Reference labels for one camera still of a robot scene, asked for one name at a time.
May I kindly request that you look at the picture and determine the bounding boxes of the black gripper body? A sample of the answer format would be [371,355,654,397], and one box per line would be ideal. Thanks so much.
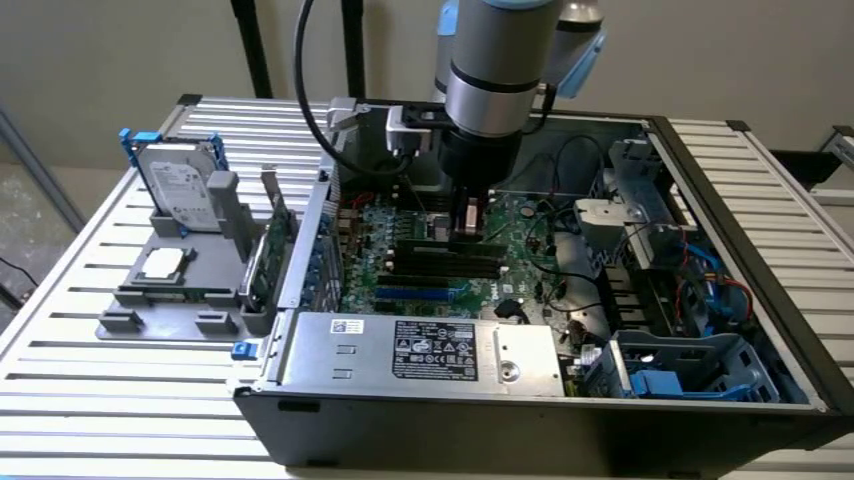
[438,125,523,193]

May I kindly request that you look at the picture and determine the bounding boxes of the black RAM slot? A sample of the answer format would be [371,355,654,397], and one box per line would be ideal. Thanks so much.
[389,256,502,273]
[386,264,501,280]
[393,248,503,265]

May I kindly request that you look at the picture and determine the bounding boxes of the blue expansion slot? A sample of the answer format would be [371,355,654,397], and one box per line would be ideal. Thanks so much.
[375,285,453,301]

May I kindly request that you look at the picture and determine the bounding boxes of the CPU socket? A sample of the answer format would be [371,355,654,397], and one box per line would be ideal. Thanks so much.
[422,213,458,240]

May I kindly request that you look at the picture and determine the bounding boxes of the green motherboard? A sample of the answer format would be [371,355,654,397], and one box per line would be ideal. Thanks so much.
[333,191,576,321]

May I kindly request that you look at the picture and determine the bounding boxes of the metal disk bay cage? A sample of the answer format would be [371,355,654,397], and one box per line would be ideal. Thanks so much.
[573,137,702,271]

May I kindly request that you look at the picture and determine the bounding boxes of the silver power supply unit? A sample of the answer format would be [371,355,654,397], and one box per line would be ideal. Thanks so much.
[263,311,578,399]

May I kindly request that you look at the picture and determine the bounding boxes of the black tripod pole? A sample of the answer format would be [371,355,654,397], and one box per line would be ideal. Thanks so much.
[229,0,275,99]
[341,0,369,99]

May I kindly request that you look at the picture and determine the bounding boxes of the green graphics card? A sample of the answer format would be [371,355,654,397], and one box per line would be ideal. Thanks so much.
[241,162,298,314]

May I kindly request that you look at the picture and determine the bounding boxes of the black open PC case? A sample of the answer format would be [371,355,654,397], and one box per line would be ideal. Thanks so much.
[231,97,854,469]

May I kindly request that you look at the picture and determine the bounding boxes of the blue plastic drive bay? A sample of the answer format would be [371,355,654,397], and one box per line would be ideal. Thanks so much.
[606,328,782,402]

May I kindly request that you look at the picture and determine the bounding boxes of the silver hard disk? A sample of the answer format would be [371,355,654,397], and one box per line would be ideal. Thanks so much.
[137,144,225,233]

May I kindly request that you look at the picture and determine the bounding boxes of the grey parts rack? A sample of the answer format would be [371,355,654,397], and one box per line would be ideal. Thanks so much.
[96,170,295,342]

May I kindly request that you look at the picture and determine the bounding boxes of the silver CPU chip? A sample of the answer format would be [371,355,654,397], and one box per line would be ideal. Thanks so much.
[138,248,186,279]

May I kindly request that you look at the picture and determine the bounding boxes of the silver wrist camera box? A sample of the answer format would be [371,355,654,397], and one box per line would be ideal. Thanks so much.
[383,105,442,154]

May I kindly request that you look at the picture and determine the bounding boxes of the black internal wire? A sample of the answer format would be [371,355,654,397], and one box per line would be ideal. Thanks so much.
[550,134,610,201]

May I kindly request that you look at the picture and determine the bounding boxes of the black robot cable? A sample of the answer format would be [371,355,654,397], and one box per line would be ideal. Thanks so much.
[293,0,413,176]

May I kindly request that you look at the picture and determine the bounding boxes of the blue data wire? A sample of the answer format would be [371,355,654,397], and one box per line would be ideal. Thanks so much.
[680,239,729,301]

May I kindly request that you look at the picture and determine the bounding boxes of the blue disk carrier frame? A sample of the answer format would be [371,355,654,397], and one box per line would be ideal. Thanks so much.
[118,127,231,201]

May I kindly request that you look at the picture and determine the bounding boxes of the red wire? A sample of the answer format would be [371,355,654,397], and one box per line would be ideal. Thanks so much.
[673,277,756,326]

